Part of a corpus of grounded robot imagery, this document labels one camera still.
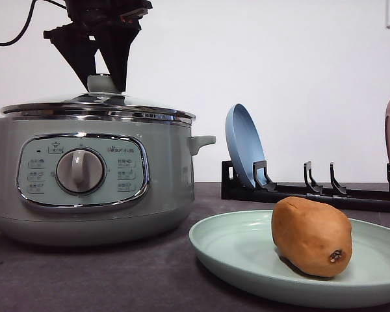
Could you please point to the brown potato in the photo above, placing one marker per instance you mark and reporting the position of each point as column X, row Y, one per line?
column 313, row 237

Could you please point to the green electric steamer pot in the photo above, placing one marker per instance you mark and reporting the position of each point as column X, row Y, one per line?
column 96, row 181

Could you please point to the black dish rack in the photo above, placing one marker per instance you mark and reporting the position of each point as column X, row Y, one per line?
column 263, row 190

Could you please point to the blue plate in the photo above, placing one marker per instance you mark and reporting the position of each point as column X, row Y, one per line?
column 245, row 144

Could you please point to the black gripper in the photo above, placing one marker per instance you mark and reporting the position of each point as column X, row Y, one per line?
column 118, row 20

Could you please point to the green plate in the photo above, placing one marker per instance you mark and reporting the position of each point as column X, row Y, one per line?
column 239, row 248

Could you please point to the glass steamer lid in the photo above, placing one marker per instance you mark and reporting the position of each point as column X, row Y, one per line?
column 104, row 103

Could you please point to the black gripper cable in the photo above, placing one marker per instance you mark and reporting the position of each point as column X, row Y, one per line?
column 28, row 20

